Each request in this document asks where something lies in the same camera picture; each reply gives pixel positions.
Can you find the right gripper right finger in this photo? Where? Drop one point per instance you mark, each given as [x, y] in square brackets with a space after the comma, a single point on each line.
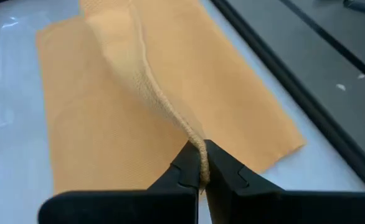
[279, 208]

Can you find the black aluminium table frame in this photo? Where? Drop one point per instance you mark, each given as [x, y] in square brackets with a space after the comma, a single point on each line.
[294, 84]

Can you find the orange waffle-weave towel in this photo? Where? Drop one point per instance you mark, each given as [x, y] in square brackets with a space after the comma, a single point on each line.
[92, 124]

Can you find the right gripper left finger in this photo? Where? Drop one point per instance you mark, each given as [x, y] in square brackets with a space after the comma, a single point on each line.
[123, 208]

